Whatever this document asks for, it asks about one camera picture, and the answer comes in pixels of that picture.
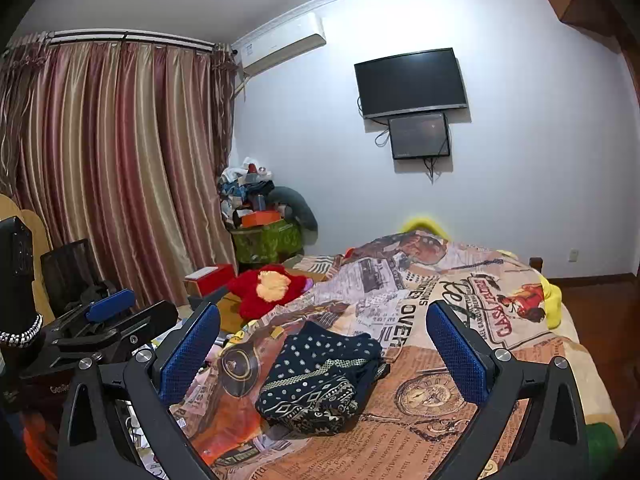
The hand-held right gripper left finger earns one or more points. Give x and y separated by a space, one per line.
192 355

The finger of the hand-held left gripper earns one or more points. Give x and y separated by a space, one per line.
110 305
150 317

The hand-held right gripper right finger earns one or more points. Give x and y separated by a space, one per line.
457 355

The navy patterned hoodie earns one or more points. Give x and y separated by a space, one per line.
320 380

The black mesh chair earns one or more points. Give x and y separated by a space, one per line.
70 270

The printed blanket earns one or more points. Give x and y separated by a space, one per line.
425 410

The red box with white lid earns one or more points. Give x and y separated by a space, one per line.
210 280

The red plush toy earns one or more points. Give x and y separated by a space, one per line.
250 295

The striped curtain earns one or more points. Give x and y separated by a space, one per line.
125 160

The orange box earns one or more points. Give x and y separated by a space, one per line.
260 218

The pile of clutter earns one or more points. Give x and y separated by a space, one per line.
245 185

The green cloth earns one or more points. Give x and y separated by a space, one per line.
600 440

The grey plush pillow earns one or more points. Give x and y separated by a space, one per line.
300 207

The white air conditioner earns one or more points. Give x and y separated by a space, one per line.
280 42

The dark wooden bed frame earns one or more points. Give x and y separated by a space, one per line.
536 263

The white wall outlet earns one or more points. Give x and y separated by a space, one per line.
574 255

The small wall monitor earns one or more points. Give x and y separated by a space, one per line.
420 135

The white curtain rail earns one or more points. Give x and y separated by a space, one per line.
125 37

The large wall television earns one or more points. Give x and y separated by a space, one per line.
410 82

